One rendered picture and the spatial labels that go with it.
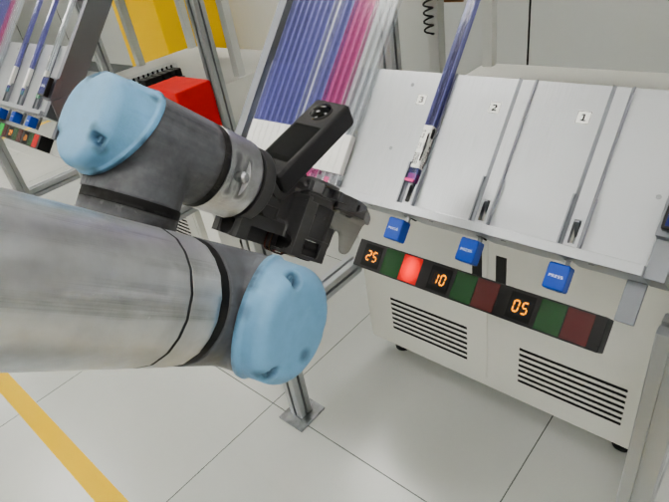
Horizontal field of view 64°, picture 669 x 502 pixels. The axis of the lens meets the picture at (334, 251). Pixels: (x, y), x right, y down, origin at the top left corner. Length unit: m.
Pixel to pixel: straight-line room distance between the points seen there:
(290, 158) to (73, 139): 0.20
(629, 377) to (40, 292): 1.06
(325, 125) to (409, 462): 0.93
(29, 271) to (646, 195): 0.58
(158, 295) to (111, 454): 1.31
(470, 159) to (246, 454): 0.95
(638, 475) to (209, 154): 0.69
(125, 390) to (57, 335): 1.47
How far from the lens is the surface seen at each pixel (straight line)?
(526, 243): 0.64
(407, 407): 1.41
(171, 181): 0.42
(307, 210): 0.53
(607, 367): 1.17
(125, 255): 0.25
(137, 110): 0.41
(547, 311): 0.66
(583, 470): 1.34
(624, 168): 0.67
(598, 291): 1.06
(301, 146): 0.53
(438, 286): 0.71
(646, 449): 0.83
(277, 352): 0.31
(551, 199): 0.67
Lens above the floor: 1.08
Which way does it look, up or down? 33 degrees down
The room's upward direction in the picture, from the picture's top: 10 degrees counter-clockwise
